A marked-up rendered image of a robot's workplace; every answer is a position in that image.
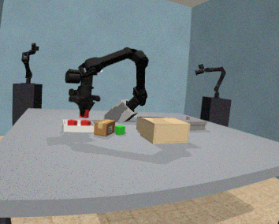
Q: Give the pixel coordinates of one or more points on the green block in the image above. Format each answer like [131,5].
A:
[120,130]

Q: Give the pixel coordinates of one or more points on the red block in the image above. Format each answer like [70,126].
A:
[86,114]
[85,122]
[72,122]

